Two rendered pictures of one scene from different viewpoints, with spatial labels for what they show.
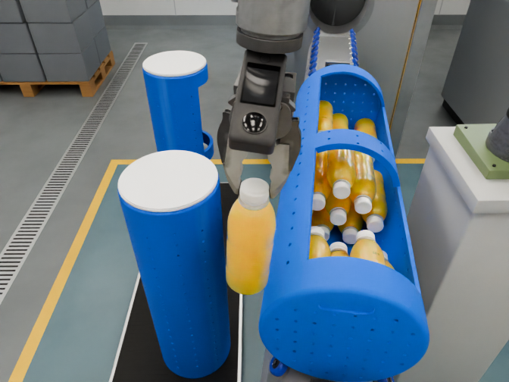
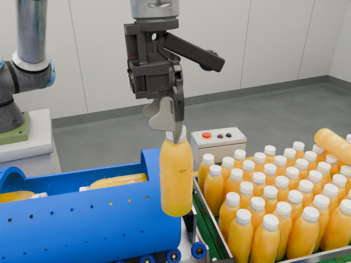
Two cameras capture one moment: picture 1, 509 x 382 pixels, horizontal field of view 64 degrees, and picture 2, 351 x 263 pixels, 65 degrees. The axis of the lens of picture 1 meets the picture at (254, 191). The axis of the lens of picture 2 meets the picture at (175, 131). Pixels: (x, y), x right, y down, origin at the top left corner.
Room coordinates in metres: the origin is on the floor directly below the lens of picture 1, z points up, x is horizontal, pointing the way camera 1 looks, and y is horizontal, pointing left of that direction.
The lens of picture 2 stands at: (0.59, 0.43, 1.64)
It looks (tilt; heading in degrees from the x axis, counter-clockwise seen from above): 29 degrees down; 247
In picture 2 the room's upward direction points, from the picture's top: straight up
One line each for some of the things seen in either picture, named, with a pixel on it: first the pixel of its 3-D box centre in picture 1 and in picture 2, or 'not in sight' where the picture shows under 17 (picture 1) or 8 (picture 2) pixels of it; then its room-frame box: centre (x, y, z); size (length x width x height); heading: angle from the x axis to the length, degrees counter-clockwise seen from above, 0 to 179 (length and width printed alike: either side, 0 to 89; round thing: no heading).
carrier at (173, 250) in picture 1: (185, 279); not in sight; (0.91, 0.24, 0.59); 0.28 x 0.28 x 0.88
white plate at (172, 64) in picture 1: (174, 63); not in sight; (1.75, 0.35, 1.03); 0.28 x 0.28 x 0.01
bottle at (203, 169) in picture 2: not in sight; (207, 179); (0.17, -0.28, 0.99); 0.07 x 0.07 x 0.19
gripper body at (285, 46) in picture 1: (265, 81); (154, 59); (0.45, -0.01, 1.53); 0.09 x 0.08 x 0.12; 174
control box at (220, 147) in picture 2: not in sight; (217, 145); (0.07, -0.39, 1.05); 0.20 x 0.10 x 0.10; 171
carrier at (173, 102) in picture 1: (185, 147); not in sight; (1.75, 0.35, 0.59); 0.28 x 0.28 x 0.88
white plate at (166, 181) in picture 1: (168, 178); not in sight; (0.91, 0.24, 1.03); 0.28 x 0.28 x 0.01
